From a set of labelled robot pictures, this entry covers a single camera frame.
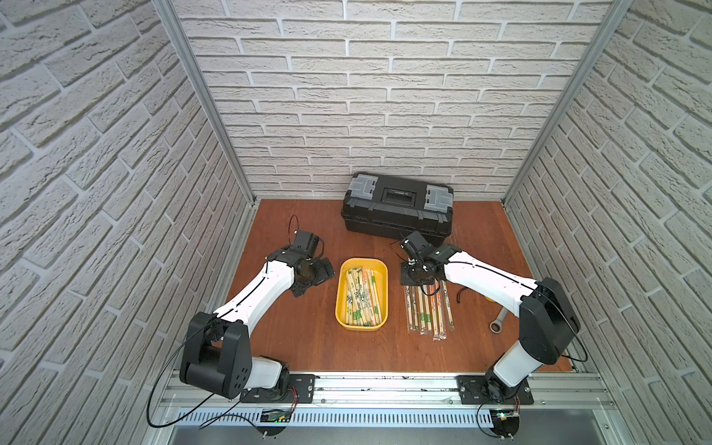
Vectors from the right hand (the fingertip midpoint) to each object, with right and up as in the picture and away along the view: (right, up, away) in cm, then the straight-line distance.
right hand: (407, 277), depth 88 cm
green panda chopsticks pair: (+14, -11, +1) cm, 18 cm away
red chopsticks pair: (+9, -16, -4) cm, 19 cm away
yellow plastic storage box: (-15, -6, +2) cm, 16 cm away
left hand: (-27, +2, -1) cm, 27 cm away
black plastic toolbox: (-3, +24, +7) cm, 25 cm away
